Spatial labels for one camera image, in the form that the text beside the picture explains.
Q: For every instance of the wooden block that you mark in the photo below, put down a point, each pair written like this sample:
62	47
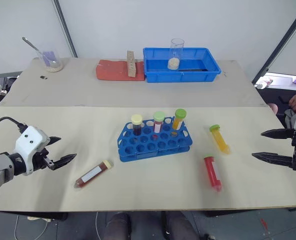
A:
131	65

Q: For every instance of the dark metal frame pole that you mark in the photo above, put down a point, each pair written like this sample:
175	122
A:
280	45

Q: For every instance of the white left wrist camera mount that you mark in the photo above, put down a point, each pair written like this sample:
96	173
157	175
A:
30	142

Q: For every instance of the cream-capped brown liquid tube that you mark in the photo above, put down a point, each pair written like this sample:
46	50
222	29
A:
93	173

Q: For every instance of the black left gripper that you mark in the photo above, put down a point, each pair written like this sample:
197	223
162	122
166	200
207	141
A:
39	161

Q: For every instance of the green-capped orange liquid tube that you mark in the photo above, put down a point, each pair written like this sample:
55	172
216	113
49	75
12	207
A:
178	120

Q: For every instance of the tall glass beaker with grains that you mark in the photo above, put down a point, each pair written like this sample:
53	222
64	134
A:
174	63

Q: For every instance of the red folded cloth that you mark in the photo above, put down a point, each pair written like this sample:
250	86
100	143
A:
113	71

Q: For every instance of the small black clip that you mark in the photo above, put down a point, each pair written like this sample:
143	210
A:
44	77

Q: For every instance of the blue plastic bin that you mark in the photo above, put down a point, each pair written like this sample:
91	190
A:
180	75

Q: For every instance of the purple scoop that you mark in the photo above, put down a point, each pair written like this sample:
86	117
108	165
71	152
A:
49	55

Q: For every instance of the yellow-capped dark liquid tube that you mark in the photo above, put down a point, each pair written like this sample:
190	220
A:
137	123

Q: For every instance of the dark rounded shape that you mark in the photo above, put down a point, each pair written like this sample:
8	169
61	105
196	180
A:
118	226

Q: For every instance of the blue test tube rack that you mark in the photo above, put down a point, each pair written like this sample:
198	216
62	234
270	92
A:
148	147

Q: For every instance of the wide glass beaker with grains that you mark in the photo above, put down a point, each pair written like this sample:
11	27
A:
53	66

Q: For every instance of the pale-green-capped red labelled tube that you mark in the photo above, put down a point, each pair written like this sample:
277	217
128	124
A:
158	122

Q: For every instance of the green-capped red liquid tube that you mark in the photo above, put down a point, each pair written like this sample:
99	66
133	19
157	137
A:
213	172

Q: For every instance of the white bottle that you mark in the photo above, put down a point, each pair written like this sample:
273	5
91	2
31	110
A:
263	84

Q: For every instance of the grey metal frame pole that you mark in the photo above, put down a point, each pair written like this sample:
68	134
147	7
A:
66	30

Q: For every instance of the metal spoon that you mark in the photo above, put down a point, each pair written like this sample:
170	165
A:
30	45

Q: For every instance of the green-capped yellow liquid tube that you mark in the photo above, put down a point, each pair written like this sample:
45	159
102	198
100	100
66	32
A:
219	140

